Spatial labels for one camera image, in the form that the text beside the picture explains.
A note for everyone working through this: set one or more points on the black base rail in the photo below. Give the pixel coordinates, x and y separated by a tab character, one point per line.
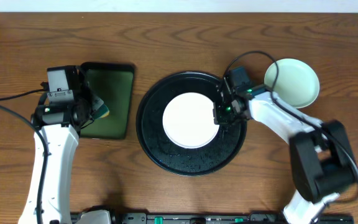
104	214

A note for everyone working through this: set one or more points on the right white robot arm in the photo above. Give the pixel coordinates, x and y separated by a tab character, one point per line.
322	162

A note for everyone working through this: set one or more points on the round black serving tray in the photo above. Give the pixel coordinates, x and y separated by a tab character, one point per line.
176	159

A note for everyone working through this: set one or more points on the black rectangular water tray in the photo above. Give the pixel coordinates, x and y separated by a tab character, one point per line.
112	82

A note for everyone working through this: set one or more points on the light green plate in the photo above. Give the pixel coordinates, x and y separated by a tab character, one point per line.
297	83

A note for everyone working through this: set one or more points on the white plate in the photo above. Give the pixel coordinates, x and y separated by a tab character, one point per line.
188	120

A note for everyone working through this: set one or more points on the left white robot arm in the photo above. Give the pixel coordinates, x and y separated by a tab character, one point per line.
62	112

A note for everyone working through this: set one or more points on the green yellow sponge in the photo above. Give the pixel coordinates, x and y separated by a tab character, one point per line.
99	110

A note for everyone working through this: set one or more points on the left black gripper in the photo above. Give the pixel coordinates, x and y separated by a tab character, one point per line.
84	101

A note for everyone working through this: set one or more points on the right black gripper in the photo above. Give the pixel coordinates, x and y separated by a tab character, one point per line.
217	112

